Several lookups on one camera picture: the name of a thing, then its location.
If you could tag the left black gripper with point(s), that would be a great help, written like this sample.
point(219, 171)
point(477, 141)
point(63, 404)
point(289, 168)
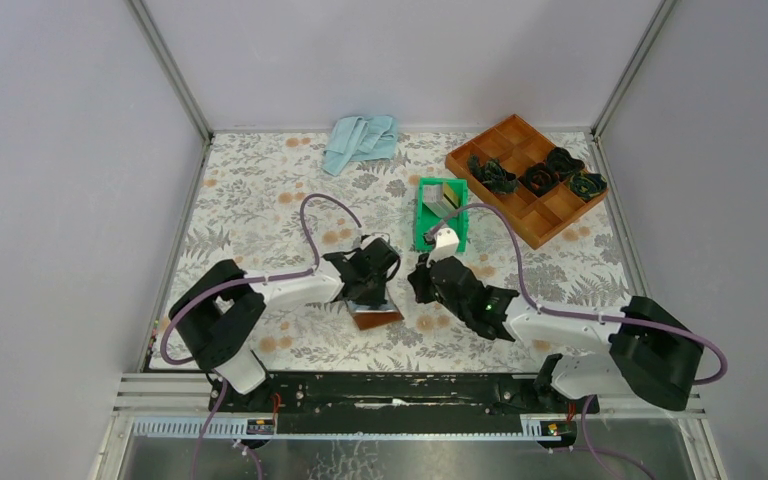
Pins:
point(380, 296)

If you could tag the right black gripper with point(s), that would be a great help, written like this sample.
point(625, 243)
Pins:
point(418, 279)

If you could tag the brown leather card holder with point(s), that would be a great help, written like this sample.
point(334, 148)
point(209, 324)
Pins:
point(373, 311)

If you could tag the silver credit card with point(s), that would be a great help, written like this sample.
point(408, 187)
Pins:
point(431, 198)

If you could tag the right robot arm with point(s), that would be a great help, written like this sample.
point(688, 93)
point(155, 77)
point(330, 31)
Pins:
point(636, 349)

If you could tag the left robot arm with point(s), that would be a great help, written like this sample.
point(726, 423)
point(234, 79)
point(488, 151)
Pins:
point(211, 322)

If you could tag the orange compartment tray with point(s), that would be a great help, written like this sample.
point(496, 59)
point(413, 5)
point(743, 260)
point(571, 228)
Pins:
point(517, 145)

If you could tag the floral table mat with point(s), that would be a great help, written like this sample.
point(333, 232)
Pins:
point(247, 210)

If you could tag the light blue cloth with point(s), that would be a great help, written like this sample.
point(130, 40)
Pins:
point(360, 139)

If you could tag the dark rolled sock left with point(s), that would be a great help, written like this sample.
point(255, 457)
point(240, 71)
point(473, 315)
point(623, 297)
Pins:
point(492, 175)

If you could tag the dark rolled sock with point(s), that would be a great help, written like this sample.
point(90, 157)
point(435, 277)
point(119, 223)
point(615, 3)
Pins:
point(538, 179)
point(562, 164)
point(587, 185)
point(492, 175)

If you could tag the dark rolled sock middle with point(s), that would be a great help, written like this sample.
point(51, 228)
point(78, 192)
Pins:
point(538, 179)

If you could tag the dark rolled sock right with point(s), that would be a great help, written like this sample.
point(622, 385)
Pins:
point(587, 185)

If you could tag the dark rolled sock top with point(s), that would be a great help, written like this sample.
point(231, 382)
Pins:
point(562, 164)

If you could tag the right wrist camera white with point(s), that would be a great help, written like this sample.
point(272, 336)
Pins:
point(445, 242)

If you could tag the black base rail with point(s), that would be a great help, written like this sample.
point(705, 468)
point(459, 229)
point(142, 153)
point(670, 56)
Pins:
point(413, 404)

